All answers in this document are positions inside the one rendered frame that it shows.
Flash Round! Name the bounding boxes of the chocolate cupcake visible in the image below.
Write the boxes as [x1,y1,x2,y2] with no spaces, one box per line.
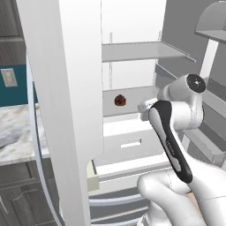
[114,94,127,107]

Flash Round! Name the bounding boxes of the grey fridge door with bins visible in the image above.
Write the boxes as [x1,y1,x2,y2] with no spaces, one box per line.
[154,0,226,170]

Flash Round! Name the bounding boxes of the rounded grey door bin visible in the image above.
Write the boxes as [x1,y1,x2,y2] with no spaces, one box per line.
[193,1,226,44]

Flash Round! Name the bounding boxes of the white fridge drawer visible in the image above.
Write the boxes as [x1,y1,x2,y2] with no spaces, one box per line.
[93,118,170,168]

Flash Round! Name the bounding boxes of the silver cupboard handle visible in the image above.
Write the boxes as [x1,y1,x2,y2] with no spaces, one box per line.
[0,196,9,216]

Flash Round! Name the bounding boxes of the white wall outlet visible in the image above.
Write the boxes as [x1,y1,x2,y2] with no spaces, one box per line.
[0,67,19,88]

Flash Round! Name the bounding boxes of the white fridge door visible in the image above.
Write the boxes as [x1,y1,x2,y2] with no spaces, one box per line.
[16,0,105,226]

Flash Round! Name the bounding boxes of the white fridge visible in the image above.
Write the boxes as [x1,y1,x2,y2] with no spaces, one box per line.
[86,0,192,226]

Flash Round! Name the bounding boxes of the grey freezer drawer handle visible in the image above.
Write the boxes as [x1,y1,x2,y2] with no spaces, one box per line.
[88,193,143,207]

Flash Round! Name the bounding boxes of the grey lower cupboard run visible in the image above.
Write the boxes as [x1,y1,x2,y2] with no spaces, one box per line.
[0,160,64,226]

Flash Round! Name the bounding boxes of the grey upper cupboard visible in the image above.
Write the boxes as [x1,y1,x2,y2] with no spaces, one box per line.
[0,0,28,66]

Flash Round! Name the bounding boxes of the glass fridge shelf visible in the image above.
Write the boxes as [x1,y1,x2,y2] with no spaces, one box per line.
[102,41,197,64]

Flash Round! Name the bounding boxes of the curved grey fridge door handle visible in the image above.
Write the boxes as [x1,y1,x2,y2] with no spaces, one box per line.
[26,52,64,226]

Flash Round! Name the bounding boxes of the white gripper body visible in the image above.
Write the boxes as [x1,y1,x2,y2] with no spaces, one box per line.
[137,98,162,122]

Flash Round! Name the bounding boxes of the long grey door bin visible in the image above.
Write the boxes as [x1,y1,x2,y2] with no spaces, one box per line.
[181,117,226,170]

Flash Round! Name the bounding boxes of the grey fridge shelf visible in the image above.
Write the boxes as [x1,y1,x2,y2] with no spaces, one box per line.
[102,85,162,118]

